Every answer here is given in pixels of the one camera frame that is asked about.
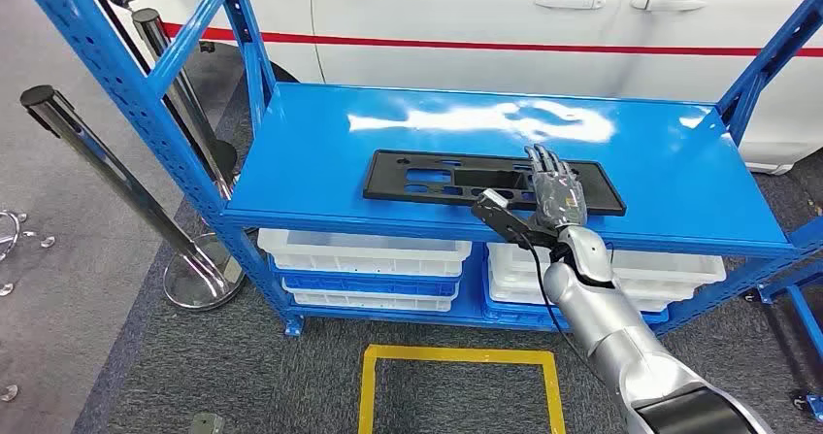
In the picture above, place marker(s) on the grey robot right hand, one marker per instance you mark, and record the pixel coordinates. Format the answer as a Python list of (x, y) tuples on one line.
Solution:
[(559, 193)]

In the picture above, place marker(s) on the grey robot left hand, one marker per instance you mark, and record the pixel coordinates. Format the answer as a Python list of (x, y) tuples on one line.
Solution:
[(207, 424)]

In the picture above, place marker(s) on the black plastic panel part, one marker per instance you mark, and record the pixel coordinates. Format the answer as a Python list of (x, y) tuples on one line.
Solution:
[(386, 183)]

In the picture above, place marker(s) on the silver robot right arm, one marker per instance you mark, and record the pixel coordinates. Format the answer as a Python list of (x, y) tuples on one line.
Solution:
[(617, 341)]

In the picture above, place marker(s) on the white plastic bin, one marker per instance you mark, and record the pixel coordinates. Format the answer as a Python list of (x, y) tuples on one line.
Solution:
[(373, 300), (668, 267), (360, 251), (514, 289)]

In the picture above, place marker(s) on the yellow floor tape square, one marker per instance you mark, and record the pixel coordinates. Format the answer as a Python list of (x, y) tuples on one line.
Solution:
[(366, 386)]

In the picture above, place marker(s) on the white car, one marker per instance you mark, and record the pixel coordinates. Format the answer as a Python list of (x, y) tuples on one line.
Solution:
[(450, 6)]

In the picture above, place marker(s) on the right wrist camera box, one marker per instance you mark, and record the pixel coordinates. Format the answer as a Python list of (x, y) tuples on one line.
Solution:
[(498, 215)]

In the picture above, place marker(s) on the chrome stanchion post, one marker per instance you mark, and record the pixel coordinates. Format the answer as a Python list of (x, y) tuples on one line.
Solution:
[(200, 140), (116, 175)]

